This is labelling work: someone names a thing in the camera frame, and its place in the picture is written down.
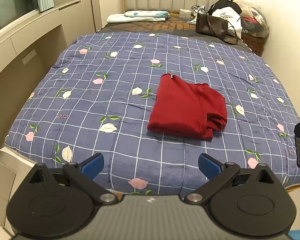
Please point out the tissue box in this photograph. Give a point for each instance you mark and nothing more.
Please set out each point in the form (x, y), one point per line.
(185, 14)

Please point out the blue plaid floral quilt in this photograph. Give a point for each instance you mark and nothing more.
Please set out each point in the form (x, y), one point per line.
(98, 97)

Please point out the white blue pillow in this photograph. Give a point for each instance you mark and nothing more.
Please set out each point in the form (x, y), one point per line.
(139, 16)

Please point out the brown patterned bed sheet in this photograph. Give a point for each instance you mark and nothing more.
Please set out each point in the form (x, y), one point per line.
(174, 25)

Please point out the clear plastic bag of items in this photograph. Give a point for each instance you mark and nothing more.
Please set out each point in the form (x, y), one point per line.
(253, 22)

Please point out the brown wooden nightstand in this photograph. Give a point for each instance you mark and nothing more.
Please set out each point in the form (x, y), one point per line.
(256, 44)

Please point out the dark brown shoulder bag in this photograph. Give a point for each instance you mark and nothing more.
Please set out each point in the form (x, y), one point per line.
(214, 26)

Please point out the beige bedside cabinet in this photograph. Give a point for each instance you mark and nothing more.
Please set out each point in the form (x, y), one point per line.
(29, 47)

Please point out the red long-sleeve shirt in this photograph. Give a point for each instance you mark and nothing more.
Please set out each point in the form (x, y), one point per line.
(187, 109)

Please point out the white black tote bag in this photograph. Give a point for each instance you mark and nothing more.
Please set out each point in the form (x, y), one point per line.
(230, 11)

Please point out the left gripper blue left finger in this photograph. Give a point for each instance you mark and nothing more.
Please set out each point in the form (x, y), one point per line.
(92, 166)

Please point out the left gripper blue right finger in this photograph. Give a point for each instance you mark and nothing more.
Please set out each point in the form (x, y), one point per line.
(209, 166)

